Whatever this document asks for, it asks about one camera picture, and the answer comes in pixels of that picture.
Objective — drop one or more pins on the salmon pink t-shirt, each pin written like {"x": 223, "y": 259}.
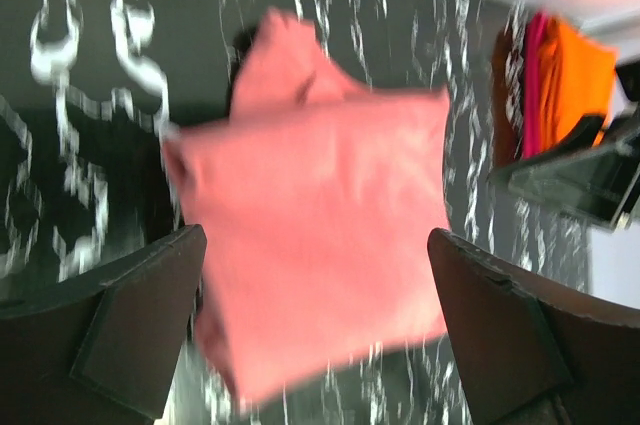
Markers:
{"x": 317, "y": 197}

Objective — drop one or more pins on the folded orange t-shirt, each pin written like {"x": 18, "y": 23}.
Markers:
{"x": 577, "y": 77}

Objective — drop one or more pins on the folded magenta t-shirt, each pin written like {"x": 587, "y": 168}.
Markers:
{"x": 535, "y": 35}

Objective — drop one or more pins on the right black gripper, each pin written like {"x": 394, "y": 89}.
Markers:
{"x": 593, "y": 174}

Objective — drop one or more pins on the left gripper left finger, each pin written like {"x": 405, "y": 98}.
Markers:
{"x": 102, "y": 347}

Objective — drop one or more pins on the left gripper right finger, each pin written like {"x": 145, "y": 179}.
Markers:
{"x": 530, "y": 350}

